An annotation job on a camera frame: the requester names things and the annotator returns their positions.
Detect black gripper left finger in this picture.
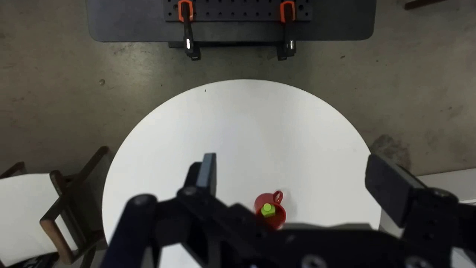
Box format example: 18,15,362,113
185,152,219,200

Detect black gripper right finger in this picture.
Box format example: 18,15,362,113
365,153,429,229

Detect green ball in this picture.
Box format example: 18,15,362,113
260,201,277,219

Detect red mug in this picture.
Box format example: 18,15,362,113
253,189,289,231

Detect orange and black clamp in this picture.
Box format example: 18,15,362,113
176,0,202,63
275,0,299,63

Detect wooden chair with white seat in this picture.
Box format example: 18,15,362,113
0,146,115,268

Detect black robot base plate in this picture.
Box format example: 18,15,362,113
85,0,376,45

